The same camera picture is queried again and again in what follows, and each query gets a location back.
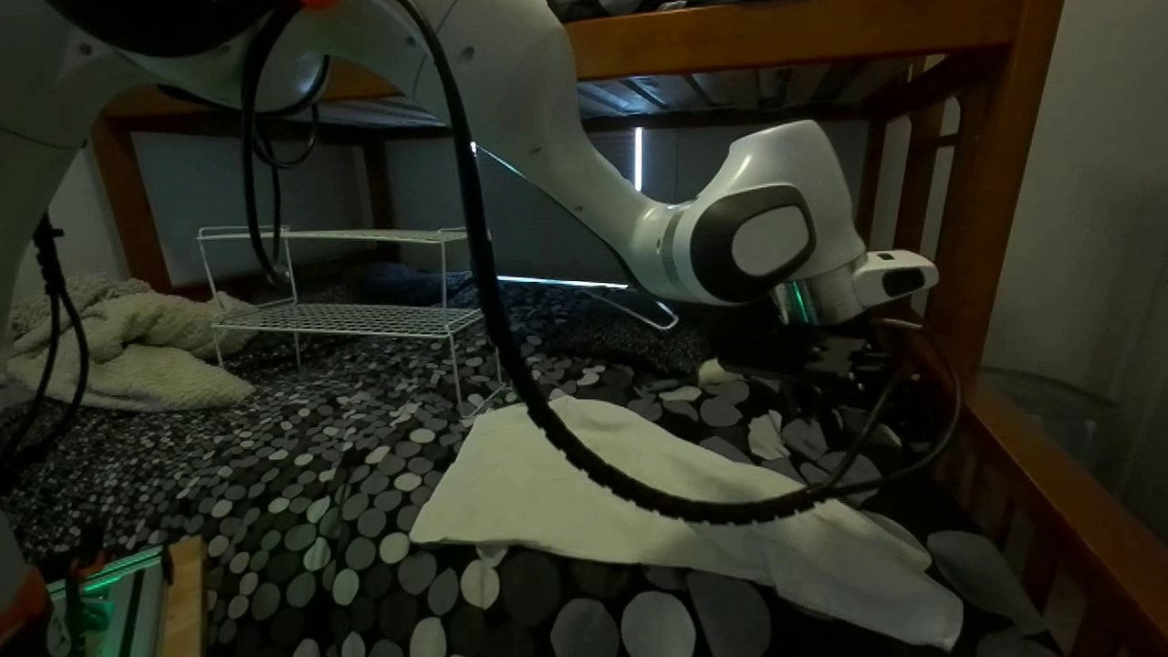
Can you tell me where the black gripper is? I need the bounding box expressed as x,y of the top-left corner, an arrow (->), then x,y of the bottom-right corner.
784,316 -> 917,401

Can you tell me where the white pillowcase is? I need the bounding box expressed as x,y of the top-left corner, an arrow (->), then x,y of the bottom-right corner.
408,395 -> 964,650

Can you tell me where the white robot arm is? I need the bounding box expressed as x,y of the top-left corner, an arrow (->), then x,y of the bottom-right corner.
0,0 -> 936,325

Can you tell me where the black grey dotted bedspread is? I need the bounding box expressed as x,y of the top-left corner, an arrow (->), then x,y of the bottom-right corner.
4,277 -> 1057,657

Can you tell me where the crumpled white blanket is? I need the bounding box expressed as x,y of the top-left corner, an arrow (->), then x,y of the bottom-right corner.
4,275 -> 256,412

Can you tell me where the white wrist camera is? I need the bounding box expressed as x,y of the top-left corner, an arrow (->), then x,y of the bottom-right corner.
849,250 -> 936,312

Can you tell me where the wooden bunk bed frame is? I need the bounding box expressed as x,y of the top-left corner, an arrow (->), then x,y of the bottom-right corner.
87,0 -> 1168,657

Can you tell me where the white wire shelf rack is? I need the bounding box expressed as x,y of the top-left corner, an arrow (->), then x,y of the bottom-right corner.
212,232 -> 483,407

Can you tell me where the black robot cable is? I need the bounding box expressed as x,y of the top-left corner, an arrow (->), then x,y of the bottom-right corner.
234,0 -> 964,528

